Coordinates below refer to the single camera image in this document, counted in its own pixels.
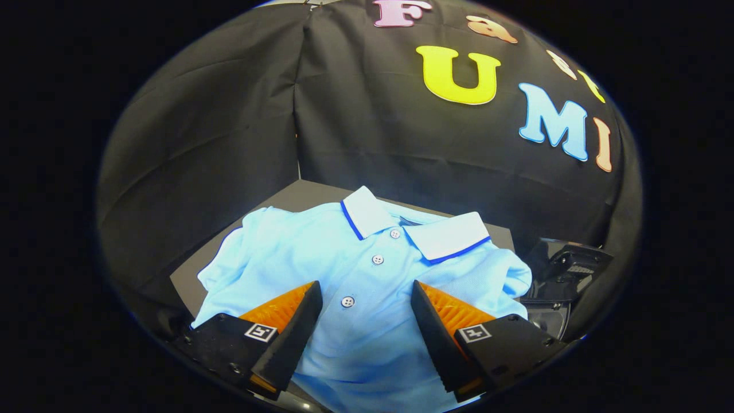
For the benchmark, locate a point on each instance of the light blue polo shirt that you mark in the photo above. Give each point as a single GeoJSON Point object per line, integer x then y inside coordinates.
{"type": "Point", "coordinates": [367, 344]}

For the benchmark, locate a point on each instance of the dark washing machine lid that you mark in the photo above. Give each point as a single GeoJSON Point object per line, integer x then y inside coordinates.
{"type": "Point", "coordinates": [567, 264]}

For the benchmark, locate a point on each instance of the gray cabinet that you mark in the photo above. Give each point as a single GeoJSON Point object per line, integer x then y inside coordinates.
{"type": "Point", "coordinates": [298, 195]}

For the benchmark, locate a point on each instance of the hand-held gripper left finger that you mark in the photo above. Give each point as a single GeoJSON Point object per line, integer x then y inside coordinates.
{"type": "Point", "coordinates": [295, 335]}

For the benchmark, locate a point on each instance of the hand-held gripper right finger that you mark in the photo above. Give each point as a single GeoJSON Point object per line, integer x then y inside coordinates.
{"type": "Point", "coordinates": [438, 338]}

